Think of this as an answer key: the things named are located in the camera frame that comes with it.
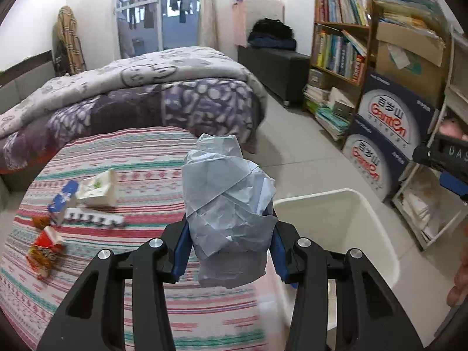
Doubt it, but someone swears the stack of white booklets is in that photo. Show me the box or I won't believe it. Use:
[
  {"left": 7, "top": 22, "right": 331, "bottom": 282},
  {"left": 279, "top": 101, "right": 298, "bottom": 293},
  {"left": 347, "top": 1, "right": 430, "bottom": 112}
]
[{"left": 400, "top": 181, "right": 454, "bottom": 244}]

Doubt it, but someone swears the black duffel bag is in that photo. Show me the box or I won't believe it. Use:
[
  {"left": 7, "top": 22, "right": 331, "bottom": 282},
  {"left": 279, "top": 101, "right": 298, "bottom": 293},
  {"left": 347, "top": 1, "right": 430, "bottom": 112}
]
[{"left": 248, "top": 18, "right": 295, "bottom": 41}]

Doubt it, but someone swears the pale blue paper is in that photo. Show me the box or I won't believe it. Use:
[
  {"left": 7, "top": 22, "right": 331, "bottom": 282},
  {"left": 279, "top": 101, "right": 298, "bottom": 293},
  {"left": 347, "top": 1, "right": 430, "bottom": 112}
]
[{"left": 182, "top": 133, "right": 278, "bottom": 289}]

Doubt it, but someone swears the black hanging bag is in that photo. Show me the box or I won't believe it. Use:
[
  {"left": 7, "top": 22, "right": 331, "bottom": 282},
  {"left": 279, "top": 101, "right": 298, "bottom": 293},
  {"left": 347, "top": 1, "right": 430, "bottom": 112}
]
[{"left": 52, "top": 44, "right": 70, "bottom": 77}]

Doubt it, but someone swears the pink hanging cloth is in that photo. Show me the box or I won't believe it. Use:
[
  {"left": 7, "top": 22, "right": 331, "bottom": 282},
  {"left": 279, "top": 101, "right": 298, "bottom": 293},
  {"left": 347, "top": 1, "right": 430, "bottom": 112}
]
[{"left": 232, "top": 3, "right": 249, "bottom": 47}]

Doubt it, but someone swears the black storage bench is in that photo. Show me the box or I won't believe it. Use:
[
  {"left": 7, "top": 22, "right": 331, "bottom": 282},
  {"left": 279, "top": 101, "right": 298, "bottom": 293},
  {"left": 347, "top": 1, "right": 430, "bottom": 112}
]
[{"left": 238, "top": 46, "right": 311, "bottom": 107}]

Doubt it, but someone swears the blue milk carton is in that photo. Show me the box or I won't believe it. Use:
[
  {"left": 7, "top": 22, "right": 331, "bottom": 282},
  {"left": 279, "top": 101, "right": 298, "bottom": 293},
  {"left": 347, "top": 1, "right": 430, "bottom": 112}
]
[{"left": 47, "top": 180, "right": 80, "bottom": 226}]

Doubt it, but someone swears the sliding glass door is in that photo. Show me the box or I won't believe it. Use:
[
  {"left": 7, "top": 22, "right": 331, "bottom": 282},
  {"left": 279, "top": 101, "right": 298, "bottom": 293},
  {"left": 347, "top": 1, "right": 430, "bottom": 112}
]
[{"left": 116, "top": 0, "right": 205, "bottom": 59}]

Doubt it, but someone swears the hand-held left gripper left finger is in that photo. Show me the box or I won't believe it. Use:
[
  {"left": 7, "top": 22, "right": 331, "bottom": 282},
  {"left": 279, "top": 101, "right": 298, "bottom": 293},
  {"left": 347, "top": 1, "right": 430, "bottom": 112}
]
[{"left": 37, "top": 216, "right": 191, "bottom": 351}]

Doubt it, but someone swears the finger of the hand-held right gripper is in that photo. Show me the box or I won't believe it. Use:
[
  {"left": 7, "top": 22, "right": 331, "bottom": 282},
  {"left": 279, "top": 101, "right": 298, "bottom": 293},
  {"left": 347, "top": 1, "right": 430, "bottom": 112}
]
[
  {"left": 440, "top": 172, "right": 468, "bottom": 203},
  {"left": 412, "top": 141, "right": 441, "bottom": 171}
]

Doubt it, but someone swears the white paper cup green print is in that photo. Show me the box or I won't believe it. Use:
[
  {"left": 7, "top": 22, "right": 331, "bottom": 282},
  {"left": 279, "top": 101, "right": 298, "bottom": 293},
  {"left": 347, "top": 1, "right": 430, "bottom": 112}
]
[{"left": 78, "top": 169, "right": 118, "bottom": 208}]

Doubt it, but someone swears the person's right hand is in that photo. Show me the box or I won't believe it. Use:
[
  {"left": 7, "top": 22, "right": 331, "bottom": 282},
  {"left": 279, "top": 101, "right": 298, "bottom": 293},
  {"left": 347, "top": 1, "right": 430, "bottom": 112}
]
[{"left": 447, "top": 258, "right": 468, "bottom": 308}]

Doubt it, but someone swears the small grey box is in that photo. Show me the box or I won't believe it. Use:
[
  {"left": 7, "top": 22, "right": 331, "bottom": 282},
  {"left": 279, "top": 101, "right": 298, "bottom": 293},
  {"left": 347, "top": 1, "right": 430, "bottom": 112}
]
[{"left": 307, "top": 69, "right": 328, "bottom": 88}]

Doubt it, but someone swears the pale pink blister tray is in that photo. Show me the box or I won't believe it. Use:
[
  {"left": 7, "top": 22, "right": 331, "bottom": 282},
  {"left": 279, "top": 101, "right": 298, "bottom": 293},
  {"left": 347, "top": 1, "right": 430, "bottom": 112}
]
[{"left": 63, "top": 206, "right": 127, "bottom": 230}]

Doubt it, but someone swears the bed with patterned duvet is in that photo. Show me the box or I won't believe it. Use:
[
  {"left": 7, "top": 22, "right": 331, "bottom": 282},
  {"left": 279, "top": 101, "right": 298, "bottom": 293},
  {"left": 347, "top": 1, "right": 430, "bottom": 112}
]
[{"left": 0, "top": 46, "right": 269, "bottom": 140}]

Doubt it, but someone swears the large brown cardboard box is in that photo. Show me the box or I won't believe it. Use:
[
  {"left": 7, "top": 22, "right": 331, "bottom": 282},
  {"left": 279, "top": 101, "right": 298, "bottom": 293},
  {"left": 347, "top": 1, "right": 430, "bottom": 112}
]
[{"left": 375, "top": 22, "right": 447, "bottom": 108}]

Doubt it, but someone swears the dark blue folded clothing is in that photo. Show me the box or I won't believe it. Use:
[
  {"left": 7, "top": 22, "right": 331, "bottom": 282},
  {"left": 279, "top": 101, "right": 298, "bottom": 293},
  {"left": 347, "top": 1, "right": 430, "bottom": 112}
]
[{"left": 247, "top": 33, "right": 297, "bottom": 51}]

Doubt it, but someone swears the stack of loose papers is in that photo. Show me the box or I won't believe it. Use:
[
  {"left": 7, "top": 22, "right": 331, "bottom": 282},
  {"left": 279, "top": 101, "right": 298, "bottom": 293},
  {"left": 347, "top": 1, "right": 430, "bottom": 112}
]
[{"left": 373, "top": 0, "right": 448, "bottom": 41}]

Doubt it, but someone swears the white plastic waste bin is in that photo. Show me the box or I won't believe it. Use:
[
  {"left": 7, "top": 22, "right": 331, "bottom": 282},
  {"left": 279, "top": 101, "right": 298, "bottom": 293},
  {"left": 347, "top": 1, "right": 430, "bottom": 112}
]
[{"left": 272, "top": 188, "right": 402, "bottom": 351}]

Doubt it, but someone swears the row of colourful books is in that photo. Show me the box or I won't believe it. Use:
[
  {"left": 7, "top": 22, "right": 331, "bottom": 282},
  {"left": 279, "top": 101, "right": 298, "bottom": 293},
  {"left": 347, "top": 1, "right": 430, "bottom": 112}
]
[
  {"left": 315, "top": 0, "right": 370, "bottom": 26},
  {"left": 311, "top": 29, "right": 368, "bottom": 85}
]

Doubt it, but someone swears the row of hanging clothes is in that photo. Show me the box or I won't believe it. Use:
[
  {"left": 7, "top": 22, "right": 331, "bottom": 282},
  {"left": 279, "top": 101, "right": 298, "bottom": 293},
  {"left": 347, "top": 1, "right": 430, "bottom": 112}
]
[{"left": 117, "top": 0, "right": 202, "bottom": 30}]

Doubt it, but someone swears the purple patterned blanket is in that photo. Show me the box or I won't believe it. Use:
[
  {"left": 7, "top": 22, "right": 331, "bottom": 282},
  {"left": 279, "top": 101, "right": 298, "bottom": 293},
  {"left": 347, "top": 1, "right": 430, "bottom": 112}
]
[{"left": 0, "top": 78, "right": 266, "bottom": 174}]

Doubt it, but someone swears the red snack packet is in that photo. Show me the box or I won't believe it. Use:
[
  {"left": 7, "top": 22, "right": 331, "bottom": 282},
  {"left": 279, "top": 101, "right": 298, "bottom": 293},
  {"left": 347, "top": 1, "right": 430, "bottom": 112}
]
[{"left": 26, "top": 226, "right": 67, "bottom": 280}]

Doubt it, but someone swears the white shelf rack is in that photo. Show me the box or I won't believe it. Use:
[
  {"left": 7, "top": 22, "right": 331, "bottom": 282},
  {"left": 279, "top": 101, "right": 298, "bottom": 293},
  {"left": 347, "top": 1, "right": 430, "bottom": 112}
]
[{"left": 391, "top": 25, "right": 468, "bottom": 251}]

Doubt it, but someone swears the blue printed cardboard case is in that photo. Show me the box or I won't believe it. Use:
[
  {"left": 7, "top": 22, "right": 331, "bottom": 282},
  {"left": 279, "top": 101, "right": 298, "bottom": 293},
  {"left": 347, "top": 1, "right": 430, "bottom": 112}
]
[
  {"left": 342, "top": 115, "right": 419, "bottom": 202},
  {"left": 356, "top": 68, "right": 439, "bottom": 154}
]

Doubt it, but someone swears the white cabinet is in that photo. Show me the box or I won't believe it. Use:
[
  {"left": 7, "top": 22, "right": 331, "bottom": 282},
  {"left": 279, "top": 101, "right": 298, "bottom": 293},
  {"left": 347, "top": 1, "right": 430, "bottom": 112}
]
[{"left": 243, "top": 0, "right": 286, "bottom": 46}]

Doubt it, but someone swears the brown plaid scarf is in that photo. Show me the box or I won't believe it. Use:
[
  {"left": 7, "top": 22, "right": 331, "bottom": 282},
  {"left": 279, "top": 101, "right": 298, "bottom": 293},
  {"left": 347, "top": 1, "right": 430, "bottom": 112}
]
[{"left": 56, "top": 5, "right": 86, "bottom": 75}]

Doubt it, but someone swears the grey padded headboard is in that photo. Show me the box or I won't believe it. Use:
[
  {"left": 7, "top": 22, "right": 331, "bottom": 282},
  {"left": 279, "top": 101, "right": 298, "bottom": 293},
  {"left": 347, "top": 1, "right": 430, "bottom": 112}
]
[{"left": 0, "top": 49, "right": 59, "bottom": 97}]

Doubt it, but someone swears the white lace curtain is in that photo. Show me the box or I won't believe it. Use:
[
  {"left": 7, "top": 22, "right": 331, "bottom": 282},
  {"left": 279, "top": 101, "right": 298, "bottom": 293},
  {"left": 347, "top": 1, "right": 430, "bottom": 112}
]
[{"left": 197, "top": 0, "right": 220, "bottom": 50}]

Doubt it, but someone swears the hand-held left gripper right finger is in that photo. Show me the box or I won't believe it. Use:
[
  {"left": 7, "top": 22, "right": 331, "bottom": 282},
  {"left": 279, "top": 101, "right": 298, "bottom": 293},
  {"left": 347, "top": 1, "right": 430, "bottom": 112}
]
[{"left": 269, "top": 212, "right": 426, "bottom": 351}]

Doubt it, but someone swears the pile of flat books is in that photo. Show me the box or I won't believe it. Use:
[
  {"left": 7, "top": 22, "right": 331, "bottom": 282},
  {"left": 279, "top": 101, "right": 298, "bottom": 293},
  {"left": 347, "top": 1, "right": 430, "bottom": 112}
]
[{"left": 303, "top": 84, "right": 352, "bottom": 141}]

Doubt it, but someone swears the wooden bookshelf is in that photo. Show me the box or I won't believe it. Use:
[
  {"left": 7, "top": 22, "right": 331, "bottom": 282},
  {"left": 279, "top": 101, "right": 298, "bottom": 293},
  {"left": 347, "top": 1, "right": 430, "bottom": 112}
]
[{"left": 303, "top": 0, "right": 377, "bottom": 141}]

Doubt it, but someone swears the pink plush toy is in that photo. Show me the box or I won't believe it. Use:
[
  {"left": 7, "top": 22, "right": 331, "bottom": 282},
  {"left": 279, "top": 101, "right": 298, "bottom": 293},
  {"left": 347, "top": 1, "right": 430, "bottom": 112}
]
[{"left": 439, "top": 117, "right": 463, "bottom": 137}]

